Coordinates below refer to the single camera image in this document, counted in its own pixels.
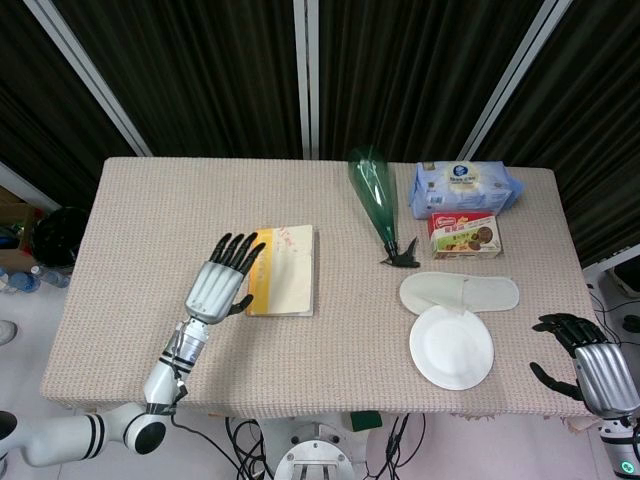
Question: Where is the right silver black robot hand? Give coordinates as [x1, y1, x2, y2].
[529, 312, 640, 419]

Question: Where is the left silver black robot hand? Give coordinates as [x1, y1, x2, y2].
[184, 232, 267, 326]

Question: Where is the notebook with yellow cover band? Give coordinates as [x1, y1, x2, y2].
[245, 224, 317, 319]

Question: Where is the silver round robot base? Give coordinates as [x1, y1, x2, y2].
[259, 414, 381, 480]

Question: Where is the white equipment stand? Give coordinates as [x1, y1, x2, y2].
[582, 244, 640, 311]

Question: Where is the beige woven tablecloth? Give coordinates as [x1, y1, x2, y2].
[39, 157, 609, 431]

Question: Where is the white disposable slipper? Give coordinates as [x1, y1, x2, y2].
[398, 271, 520, 316]

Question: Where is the white paper plate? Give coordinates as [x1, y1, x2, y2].
[408, 304, 496, 392]

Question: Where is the clear water bottle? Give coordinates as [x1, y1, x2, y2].
[29, 264, 71, 289]

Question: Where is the green bottle black spray trigger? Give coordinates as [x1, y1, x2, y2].
[348, 145, 422, 268]

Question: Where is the blue water bottle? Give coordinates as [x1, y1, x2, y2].
[0, 269, 39, 294]

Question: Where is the red green biscuit box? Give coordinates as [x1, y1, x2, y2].
[426, 211, 504, 261]

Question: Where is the green block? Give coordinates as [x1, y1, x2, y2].
[349, 410, 384, 432]

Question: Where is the brown cardboard box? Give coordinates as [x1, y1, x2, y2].
[0, 184, 44, 271]

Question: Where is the black curtain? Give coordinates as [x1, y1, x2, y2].
[0, 0, 640, 266]

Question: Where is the blue tissue pack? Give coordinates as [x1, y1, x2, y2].
[408, 160, 526, 220]

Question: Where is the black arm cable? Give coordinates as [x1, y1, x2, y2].
[169, 414, 261, 480]

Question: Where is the black cable bundle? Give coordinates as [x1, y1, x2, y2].
[224, 417, 274, 480]
[364, 414, 426, 480]

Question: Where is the white frame rail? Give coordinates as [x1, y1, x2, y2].
[0, 160, 65, 210]

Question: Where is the white metal frame post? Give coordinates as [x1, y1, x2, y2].
[22, 0, 154, 157]
[457, 0, 574, 161]
[292, 0, 321, 160]

